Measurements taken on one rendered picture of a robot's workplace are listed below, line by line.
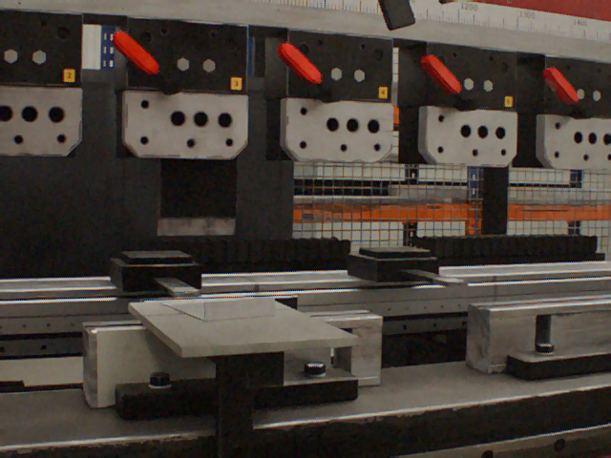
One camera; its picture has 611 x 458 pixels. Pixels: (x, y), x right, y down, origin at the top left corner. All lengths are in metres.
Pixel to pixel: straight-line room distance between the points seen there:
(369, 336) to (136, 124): 0.42
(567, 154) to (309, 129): 0.41
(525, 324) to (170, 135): 0.60
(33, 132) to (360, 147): 0.41
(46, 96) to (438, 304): 0.80
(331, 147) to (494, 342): 0.39
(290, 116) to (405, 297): 0.50
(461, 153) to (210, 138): 0.35
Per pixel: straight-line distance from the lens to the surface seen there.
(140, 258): 1.23
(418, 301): 1.45
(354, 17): 1.10
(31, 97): 0.98
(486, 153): 1.18
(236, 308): 0.91
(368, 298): 1.40
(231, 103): 1.02
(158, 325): 0.88
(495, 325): 1.24
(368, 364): 1.14
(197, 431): 0.94
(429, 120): 1.13
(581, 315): 1.34
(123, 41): 0.96
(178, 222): 1.05
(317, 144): 1.06
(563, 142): 1.27
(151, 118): 0.99
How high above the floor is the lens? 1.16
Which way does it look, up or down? 4 degrees down
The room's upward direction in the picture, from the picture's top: 1 degrees clockwise
